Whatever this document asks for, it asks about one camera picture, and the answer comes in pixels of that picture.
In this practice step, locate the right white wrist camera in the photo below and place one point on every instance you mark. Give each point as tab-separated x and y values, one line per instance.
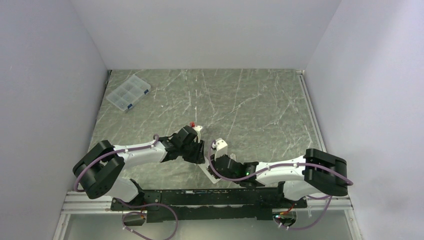
220	148

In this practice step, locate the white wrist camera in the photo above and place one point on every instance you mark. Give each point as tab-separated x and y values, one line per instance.
220	148
198	129

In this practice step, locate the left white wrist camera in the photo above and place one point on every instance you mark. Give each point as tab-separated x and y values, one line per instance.
198	129

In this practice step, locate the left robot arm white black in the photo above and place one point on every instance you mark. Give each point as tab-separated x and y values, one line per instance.
98	173

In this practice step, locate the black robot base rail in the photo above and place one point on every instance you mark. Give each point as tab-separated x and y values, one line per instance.
210	204

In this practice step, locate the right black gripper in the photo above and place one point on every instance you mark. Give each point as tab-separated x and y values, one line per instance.
215	175

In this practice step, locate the white remote control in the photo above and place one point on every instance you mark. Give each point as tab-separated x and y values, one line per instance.
205	167

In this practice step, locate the clear plastic compartment box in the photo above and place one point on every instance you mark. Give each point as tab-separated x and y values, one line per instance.
129	93

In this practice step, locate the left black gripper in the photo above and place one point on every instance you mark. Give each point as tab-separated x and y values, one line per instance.
197	157

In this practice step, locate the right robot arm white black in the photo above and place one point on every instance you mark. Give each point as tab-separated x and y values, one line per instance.
314	172

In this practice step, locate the aluminium rail right edge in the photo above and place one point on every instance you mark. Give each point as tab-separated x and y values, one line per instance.
318	134

